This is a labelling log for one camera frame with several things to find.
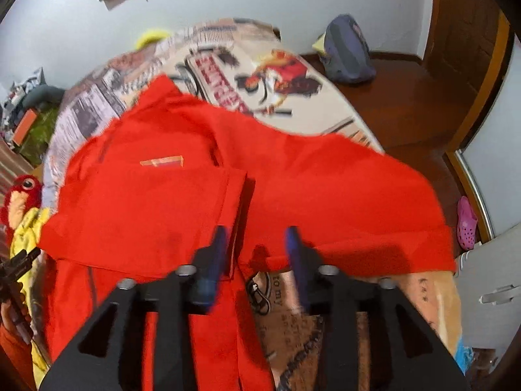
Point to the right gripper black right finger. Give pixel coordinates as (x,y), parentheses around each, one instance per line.
(372,325)

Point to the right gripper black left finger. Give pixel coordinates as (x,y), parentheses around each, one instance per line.
(108,351)

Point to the red hooded jacket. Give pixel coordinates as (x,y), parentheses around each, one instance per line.
(139,199)

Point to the left hand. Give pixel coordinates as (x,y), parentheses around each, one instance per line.
(16,317)

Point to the yellow garment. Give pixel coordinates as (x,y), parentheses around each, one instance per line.
(26,238)

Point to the red plush toy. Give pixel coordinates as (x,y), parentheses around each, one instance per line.
(24,194)

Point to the striped brown curtain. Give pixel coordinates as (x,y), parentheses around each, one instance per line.
(12,165)

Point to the pink croc shoe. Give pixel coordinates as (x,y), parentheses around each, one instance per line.
(467,224)

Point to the green orange clutter pile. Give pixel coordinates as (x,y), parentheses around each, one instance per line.
(29,113)

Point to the newspaper print blanket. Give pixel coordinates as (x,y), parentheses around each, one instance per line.
(241,66)

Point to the yellow pillow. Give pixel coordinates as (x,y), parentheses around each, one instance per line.
(151,36)

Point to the blue grey backpack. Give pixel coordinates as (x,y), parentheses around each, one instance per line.
(344,53)

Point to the brown wooden door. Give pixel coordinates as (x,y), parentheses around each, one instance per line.
(469,46)

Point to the grey cabinet door with handle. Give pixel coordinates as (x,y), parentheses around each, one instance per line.
(488,282)

